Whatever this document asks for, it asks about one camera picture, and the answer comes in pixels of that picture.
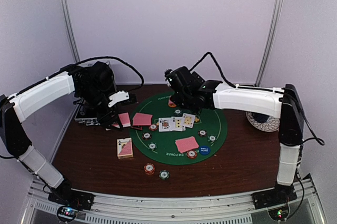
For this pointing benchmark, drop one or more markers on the right frame post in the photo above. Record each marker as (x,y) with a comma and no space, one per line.
(277,8)

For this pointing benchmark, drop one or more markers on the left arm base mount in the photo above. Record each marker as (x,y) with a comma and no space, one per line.
(78,200)

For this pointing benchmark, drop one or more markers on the frame post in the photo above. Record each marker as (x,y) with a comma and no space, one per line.
(277,8)
(69,30)

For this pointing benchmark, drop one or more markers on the orange chip stack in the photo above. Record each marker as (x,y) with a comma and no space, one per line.
(149,169)

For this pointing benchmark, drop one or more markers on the brown chip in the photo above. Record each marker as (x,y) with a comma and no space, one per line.
(146,136)
(202,133)

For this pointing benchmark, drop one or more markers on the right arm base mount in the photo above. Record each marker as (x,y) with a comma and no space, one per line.
(271,198)

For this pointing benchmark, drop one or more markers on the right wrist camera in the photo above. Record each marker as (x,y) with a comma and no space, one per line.
(182,79)

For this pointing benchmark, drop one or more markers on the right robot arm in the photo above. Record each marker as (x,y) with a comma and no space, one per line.
(271,102)

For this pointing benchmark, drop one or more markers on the five of diamonds card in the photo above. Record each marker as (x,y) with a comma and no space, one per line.
(188,120)

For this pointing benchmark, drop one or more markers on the red-backed card deck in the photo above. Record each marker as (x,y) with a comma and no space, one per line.
(123,121)

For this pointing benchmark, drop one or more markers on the orange dealer button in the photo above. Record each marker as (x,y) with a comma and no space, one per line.
(172,105)

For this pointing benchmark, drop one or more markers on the tan card box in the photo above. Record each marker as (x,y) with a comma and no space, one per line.
(124,148)

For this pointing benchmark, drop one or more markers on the triangular all-in marker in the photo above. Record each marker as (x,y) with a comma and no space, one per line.
(140,128)

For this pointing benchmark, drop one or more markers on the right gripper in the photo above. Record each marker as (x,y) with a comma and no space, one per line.
(175,100)

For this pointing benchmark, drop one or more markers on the blue small blind button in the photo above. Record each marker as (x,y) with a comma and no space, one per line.
(204,150)

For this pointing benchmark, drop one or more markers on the aluminium front rail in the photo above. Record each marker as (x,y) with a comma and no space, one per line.
(231,208)

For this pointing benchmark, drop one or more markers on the face-up community card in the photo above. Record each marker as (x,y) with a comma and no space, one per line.
(165,124)

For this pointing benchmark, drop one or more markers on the green chip top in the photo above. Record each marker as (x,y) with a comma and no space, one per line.
(178,112)

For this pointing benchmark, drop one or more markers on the left frame post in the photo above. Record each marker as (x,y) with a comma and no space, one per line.
(69,30)

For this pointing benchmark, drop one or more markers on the three of spades card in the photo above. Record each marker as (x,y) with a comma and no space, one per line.
(177,124)

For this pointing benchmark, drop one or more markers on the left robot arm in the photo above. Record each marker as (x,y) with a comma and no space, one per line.
(17,108)

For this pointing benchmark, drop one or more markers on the dark blue cup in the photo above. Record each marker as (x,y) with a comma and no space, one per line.
(260,118)

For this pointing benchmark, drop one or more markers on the dealt card bottom player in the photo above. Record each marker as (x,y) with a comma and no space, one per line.
(179,143)

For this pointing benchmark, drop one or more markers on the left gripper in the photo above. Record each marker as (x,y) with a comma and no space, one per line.
(101,118)

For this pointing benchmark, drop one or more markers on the patterned ceramic plate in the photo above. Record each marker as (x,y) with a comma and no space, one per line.
(271,125)

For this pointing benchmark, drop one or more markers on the green chip stack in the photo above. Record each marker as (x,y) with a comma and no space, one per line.
(164,174)

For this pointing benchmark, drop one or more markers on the aluminium poker case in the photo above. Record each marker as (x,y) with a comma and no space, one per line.
(94,84)

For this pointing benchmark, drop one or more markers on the round green poker mat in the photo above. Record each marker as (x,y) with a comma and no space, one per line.
(212,121)

